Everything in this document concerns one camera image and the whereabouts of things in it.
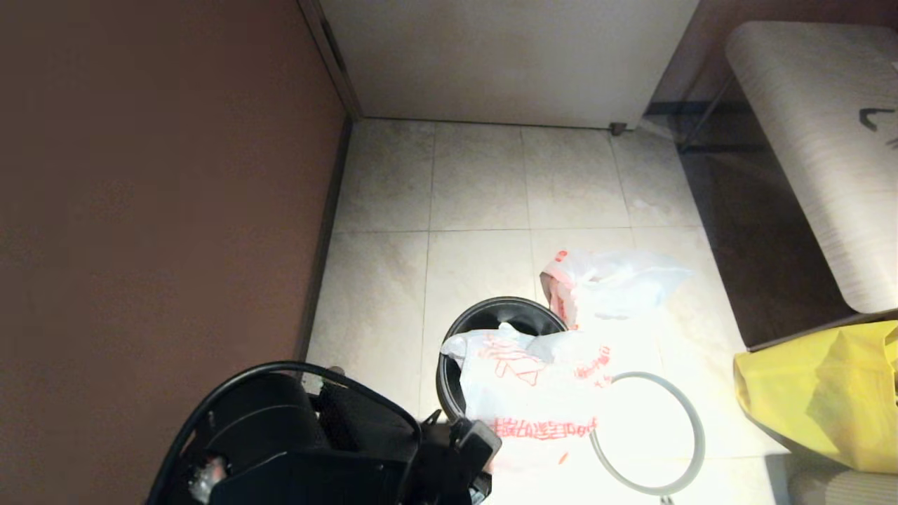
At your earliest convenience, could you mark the clear plastic bag red print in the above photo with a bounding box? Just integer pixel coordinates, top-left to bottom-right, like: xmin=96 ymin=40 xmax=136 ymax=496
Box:
xmin=441 ymin=323 xmax=615 ymax=471

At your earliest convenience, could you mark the grey bin rim ring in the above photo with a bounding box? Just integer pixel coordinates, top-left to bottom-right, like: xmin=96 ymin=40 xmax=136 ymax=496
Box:
xmin=589 ymin=372 xmax=706 ymax=495

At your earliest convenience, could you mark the white plastic bag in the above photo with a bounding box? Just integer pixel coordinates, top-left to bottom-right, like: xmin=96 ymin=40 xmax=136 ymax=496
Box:
xmin=540 ymin=249 xmax=695 ymax=327

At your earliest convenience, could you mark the black round trash bin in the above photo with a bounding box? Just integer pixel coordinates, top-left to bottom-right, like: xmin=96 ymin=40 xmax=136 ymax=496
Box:
xmin=435 ymin=296 xmax=569 ymax=422

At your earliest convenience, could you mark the yellow plastic bag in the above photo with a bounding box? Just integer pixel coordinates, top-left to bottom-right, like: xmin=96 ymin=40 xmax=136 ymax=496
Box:
xmin=733 ymin=321 xmax=898 ymax=474

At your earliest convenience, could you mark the white cabinet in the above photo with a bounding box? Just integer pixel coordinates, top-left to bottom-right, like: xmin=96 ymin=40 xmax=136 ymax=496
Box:
xmin=319 ymin=0 xmax=702 ymax=130

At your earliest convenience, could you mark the beige wooden table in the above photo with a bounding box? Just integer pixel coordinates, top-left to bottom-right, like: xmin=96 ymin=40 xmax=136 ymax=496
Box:
xmin=725 ymin=21 xmax=898 ymax=314

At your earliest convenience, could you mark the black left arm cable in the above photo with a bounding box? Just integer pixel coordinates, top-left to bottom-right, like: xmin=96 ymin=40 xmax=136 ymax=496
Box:
xmin=147 ymin=361 xmax=422 ymax=505

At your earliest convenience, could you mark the grey metal furniture frame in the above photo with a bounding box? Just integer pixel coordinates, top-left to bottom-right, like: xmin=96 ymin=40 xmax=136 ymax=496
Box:
xmin=644 ymin=70 xmax=772 ymax=154

